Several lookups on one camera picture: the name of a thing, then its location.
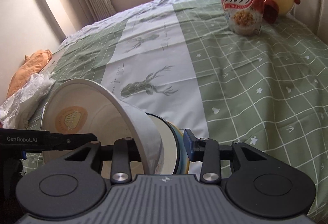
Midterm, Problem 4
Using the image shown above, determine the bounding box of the orange pillow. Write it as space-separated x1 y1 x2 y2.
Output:
6 49 53 98

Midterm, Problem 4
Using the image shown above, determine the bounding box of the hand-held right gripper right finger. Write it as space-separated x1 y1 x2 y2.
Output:
183 129 268 183

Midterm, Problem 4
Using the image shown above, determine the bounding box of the green checked bed sheet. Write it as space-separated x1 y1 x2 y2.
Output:
20 0 328 222

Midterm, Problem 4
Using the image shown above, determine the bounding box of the white paper bowl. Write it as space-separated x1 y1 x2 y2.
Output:
42 79 165 176

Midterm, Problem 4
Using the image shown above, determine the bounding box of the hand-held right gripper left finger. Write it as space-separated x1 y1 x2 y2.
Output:
65 138 141 183

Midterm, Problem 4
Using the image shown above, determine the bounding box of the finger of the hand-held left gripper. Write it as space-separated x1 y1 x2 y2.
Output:
50 133 98 151

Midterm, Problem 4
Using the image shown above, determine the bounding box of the blue bowl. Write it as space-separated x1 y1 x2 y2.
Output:
147 113 186 174

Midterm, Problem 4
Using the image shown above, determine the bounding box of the white lace cloth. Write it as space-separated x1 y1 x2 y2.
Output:
0 73 55 129

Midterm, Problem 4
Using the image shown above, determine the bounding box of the dark red round object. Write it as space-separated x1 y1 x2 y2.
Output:
264 0 279 23

